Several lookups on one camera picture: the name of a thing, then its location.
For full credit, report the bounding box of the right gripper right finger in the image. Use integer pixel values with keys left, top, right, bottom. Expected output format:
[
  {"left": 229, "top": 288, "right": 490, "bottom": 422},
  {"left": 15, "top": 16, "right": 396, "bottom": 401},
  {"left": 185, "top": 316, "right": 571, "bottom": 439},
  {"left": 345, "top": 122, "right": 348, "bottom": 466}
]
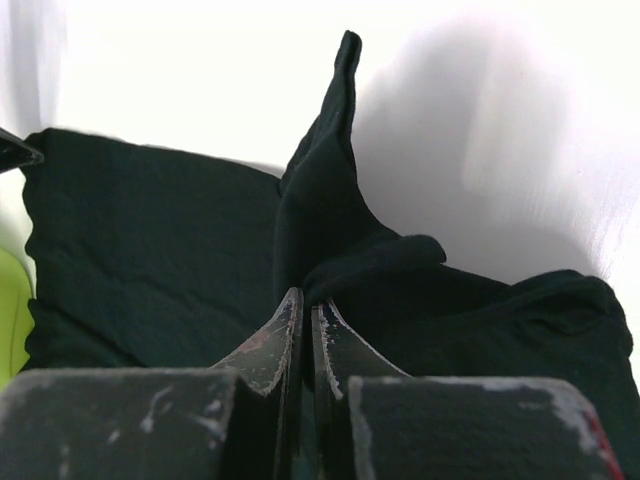
[{"left": 311, "top": 302, "right": 623, "bottom": 479}]

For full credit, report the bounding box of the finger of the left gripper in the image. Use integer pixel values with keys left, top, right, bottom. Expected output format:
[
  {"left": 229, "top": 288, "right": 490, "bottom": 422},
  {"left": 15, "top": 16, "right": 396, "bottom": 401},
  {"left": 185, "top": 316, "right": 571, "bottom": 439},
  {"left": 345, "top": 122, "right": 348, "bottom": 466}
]
[{"left": 0, "top": 128, "right": 44, "bottom": 173}]

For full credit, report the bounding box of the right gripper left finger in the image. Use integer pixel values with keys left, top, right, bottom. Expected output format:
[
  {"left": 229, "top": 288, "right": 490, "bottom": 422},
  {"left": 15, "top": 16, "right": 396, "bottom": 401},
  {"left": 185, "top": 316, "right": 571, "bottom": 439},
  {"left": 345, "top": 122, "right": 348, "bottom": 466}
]
[{"left": 1, "top": 288, "right": 303, "bottom": 479}]

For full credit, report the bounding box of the black t shirt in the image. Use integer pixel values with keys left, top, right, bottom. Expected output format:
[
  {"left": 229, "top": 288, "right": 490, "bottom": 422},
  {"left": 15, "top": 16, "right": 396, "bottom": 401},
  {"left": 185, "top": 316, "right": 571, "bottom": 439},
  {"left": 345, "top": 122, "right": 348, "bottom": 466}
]
[{"left": 23, "top": 32, "right": 639, "bottom": 479}]

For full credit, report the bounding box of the lime green plastic bin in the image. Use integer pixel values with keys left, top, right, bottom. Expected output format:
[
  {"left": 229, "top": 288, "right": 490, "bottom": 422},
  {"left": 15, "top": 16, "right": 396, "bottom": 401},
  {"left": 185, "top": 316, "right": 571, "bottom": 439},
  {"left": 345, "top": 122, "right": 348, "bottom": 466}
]
[{"left": 0, "top": 249, "right": 34, "bottom": 390}]

